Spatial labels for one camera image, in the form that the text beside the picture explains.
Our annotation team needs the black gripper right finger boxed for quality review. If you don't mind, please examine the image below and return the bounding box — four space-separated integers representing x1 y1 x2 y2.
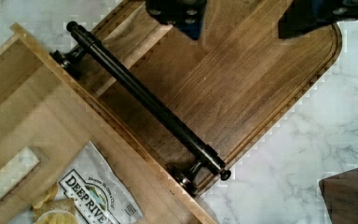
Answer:
278 0 358 39

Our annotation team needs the light wooden drawer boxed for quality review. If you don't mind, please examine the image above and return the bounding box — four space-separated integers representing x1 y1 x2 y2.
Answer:
0 23 217 224

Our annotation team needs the black drawer handle bar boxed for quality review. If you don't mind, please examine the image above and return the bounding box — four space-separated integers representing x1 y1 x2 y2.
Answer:
50 21 231 197

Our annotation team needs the dark wooden cutting board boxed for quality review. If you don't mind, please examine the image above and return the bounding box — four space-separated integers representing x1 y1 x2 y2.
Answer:
94 0 341 164

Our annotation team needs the dark wooden board corner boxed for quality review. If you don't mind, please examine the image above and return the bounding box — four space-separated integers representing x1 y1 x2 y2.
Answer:
319 168 358 224

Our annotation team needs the Deep River chip bag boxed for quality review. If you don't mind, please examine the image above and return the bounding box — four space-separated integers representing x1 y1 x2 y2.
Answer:
9 142 144 224

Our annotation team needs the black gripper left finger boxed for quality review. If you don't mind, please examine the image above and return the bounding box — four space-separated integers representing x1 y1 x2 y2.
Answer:
145 0 207 40

